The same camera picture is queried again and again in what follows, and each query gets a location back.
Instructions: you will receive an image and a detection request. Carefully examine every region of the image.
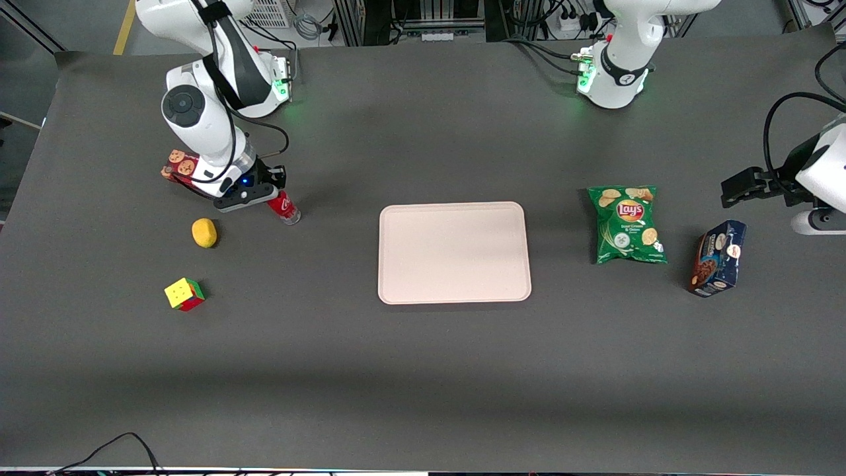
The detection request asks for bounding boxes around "black base cable bundle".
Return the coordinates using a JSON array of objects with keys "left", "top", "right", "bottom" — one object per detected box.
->
[{"left": 504, "top": 36, "right": 596, "bottom": 77}]

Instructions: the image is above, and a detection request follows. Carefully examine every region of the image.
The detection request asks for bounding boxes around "white perforated box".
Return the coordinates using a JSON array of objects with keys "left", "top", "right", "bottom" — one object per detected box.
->
[{"left": 250, "top": 0, "right": 293, "bottom": 29}]

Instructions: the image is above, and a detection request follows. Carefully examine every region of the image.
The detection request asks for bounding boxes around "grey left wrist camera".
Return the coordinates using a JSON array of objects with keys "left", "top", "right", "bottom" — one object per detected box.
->
[{"left": 791, "top": 208, "right": 846, "bottom": 236}]

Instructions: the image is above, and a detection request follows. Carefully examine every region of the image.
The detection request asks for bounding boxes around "thin black cable loop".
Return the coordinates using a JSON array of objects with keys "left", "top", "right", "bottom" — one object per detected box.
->
[{"left": 48, "top": 432, "right": 163, "bottom": 476}]

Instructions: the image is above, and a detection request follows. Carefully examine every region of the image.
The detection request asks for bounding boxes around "beige plastic tray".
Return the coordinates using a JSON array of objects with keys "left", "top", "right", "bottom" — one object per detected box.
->
[{"left": 377, "top": 202, "right": 532, "bottom": 305}]

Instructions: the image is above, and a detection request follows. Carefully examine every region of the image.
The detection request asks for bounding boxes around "red cookie box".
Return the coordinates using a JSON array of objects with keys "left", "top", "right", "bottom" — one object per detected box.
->
[{"left": 161, "top": 149, "right": 200, "bottom": 191}]

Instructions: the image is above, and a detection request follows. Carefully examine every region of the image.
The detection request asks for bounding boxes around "green Lay's chips bag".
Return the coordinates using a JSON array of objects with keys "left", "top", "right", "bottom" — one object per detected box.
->
[{"left": 588, "top": 186, "right": 668, "bottom": 265}]

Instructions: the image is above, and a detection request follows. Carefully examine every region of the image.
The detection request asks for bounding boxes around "black cable at edge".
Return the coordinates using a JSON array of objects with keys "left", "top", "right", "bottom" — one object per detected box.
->
[{"left": 814, "top": 42, "right": 846, "bottom": 106}]

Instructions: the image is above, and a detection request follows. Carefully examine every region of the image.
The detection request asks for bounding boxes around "grey coiled cable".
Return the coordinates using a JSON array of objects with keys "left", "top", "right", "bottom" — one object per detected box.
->
[{"left": 293, "top": 12, "right": 326, "bottom": 42}]

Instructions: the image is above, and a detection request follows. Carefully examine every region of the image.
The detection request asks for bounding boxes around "dark blue cookie box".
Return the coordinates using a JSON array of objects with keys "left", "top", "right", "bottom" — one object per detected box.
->
[{"left": 687, "top": 220, "right": 748, "bottom": 298}]

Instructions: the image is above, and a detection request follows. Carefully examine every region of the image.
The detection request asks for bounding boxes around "colourful rubik's cube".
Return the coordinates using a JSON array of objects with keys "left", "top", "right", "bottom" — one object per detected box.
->
[{"left": 164, "top": 277, "right": 206, "bottom": 313}]

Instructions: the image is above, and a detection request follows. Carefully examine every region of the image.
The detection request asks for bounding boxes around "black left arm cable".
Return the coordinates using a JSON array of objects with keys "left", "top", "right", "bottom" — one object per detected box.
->
[{"left": 763, "top": 92, "right": 846, "bottom": 189}]

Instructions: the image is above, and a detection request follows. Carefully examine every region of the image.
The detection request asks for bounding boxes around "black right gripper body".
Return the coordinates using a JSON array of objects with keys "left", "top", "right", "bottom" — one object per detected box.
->
[{"left": 254, "top": 161, "right": 288, "bottom": 193}]

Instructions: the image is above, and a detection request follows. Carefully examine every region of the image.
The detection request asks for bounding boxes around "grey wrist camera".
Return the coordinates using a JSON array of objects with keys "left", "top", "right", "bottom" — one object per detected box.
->
[
  {"left": 791, "top": 208, "right": 846, "bottom": 236},
  {"left": 213, "top": 183, "right": 279, "bottom": 213}
]

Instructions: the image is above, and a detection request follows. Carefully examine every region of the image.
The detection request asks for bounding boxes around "aluminium frame rack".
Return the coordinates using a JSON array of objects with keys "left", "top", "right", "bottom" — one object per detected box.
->
[{"left": 332, "top": 0, "right": 511, "bottom": 47}]

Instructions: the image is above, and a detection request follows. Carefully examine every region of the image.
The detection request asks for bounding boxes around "red coke bottle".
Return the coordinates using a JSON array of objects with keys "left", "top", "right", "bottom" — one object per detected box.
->
[{"left": 267, "top": 190, "right": 301, "bottom": 225}]

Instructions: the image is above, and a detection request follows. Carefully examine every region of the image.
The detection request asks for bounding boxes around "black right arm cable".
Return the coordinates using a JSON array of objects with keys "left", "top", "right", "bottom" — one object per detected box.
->
[{"left": 195, "top": 0, "right": 290, "bottom": 186}]

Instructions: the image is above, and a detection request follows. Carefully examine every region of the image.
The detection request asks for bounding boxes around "white power strip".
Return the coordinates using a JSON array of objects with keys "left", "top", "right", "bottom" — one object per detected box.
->
[{"left": 547, "top": 5, "right": 599, "bottom": 35}]

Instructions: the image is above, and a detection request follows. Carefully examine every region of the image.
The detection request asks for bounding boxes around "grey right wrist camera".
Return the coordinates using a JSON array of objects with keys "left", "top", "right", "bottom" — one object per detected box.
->
[{"left": 213, "top": 183, "right": 279, "bottom": 213}]

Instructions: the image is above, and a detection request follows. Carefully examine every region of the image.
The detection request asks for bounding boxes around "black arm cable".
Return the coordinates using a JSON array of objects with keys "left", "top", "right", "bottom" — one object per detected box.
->
[
  {"left": 195, "top": 0, "right": 290, "bottom": 186},
  {"left": 763, "top": 92, "right": 846, "bottom": 189}
]

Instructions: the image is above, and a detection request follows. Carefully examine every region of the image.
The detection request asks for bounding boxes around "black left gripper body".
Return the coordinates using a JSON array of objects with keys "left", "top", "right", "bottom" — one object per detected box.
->
[{"left": 753, "top": 164, "right": 810, "bottom": 207}]

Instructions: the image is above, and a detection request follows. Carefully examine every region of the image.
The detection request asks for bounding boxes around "yellow lemon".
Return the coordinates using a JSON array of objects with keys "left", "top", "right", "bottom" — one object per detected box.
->
[{"left": 192, "top": 218, "right": 218, "bottom": 249}]

